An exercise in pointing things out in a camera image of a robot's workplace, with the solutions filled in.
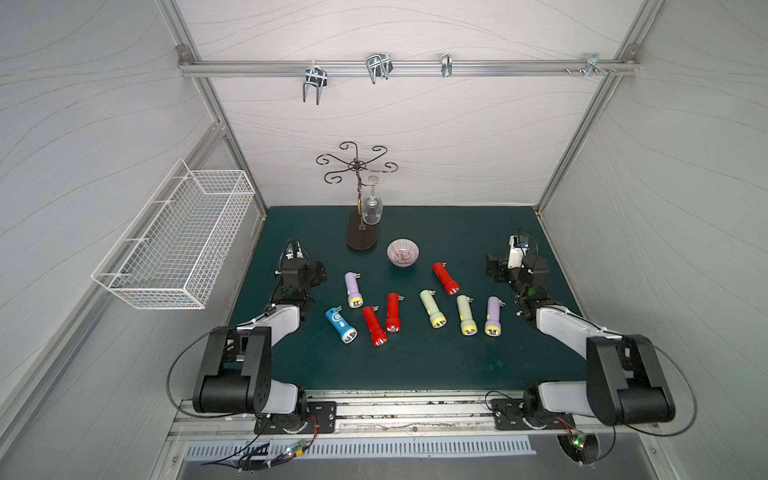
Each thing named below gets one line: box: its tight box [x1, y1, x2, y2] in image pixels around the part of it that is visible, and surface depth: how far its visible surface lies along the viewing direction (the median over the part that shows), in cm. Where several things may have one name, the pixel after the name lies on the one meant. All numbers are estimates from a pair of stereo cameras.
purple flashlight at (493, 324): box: [485, 296, 506, 337], surface depth 90 cm
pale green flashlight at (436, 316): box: [420, 289, 447, 329], surface depth 92 cm
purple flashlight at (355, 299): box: [344, 272, 364, 309], surface depth 96 cm
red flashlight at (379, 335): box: [362, 306, 388, 347], surface depth 88 cm
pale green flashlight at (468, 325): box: [456, 294, 478, 336], surface depth 90 cm
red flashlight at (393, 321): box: [386, 292, 405, 333], surface depth 91 cm
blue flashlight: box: [325, 306, 358, 344], surface depth 88 cm
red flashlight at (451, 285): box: [432, 262, 461, 296], surface depth 100 cm
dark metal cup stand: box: [316, 141, 398, 250], surface depth 95 cm
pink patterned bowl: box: [386, 238, 420, 268], surface depth 106 cm
